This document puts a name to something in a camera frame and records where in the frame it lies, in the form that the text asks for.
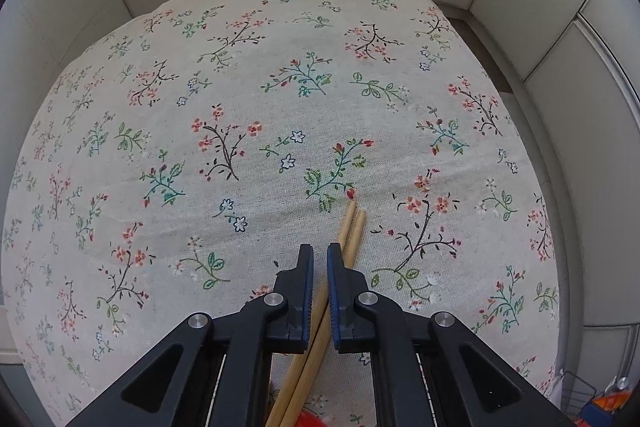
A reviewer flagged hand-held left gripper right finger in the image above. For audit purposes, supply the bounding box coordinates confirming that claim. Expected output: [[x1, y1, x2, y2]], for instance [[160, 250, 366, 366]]
[[326, 243, 576, 427]]

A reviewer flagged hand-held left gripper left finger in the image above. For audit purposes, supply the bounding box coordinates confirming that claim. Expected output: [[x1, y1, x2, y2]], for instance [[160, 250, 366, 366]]
[[65, 243, 315, 427]]

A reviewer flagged wooden chopstick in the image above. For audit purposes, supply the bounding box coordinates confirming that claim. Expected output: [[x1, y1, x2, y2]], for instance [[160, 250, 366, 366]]
[[280, 210, 367, 427], [265, 200, 358, 427]]

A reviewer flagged floral tablecloth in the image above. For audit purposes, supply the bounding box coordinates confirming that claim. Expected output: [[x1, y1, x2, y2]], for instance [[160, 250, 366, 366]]
[[0, 0, 561, 427]]

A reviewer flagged orange packet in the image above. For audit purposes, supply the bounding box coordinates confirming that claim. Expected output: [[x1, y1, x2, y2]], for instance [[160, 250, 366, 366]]
[[585, 393, 627, 414]]

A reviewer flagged black wire basket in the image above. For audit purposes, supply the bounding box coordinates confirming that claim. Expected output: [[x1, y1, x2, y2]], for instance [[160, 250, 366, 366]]
[[560, 369, 601, 427]]

